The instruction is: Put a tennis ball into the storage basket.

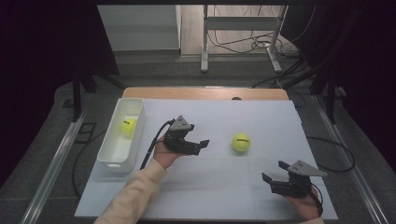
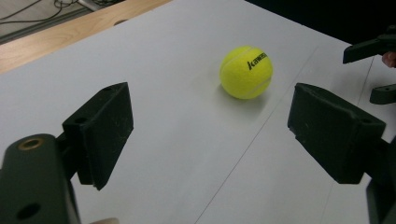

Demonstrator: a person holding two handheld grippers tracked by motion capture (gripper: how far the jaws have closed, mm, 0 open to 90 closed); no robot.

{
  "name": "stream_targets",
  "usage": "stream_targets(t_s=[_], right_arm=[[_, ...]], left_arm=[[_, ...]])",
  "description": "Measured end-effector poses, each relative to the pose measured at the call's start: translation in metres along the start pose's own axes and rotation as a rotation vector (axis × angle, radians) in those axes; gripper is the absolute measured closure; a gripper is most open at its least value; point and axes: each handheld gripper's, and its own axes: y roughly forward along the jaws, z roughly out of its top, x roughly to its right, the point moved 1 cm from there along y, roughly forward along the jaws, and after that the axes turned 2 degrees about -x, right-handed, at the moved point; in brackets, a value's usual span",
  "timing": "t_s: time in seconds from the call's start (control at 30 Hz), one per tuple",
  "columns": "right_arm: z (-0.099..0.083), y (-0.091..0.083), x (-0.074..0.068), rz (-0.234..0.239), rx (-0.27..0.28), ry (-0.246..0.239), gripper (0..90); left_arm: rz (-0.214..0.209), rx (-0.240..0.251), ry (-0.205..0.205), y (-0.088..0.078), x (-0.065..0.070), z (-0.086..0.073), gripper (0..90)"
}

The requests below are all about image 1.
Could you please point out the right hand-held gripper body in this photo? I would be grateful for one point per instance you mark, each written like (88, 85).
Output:
(295, 182)

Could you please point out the person's right hand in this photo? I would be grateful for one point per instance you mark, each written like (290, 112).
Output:
(306, 205)

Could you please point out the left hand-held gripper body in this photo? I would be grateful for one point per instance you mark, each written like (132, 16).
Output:
(179, 137)

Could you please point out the black square floor frame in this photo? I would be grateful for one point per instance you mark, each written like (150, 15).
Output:
(84, 133)

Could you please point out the small dark round knob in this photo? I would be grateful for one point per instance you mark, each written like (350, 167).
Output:
(236, 98)

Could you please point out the wooden table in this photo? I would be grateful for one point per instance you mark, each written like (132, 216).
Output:
(202, 93)

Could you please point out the white plastic bin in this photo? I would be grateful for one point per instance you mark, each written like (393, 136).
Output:
(120, 152)

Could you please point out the white panel board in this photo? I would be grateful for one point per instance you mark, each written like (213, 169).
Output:
(140, 28)

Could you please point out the yellow-green tennis ball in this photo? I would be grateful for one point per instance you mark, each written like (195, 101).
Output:
(241, 142)
(128, 126)

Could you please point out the aluminium floor rail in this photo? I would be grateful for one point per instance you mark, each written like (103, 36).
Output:
(53, 168)
(355, 161)

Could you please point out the dark curtain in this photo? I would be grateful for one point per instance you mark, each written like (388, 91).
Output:
(37, 62)
(367, 62)

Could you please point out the white metal stand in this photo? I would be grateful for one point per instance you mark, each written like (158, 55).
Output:
(239, 23)

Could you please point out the black stand leg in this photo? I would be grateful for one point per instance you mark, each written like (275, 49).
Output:
(77, 96)
(331, 96)

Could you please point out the person's left hand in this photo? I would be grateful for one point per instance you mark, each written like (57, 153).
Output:
(165, 157)

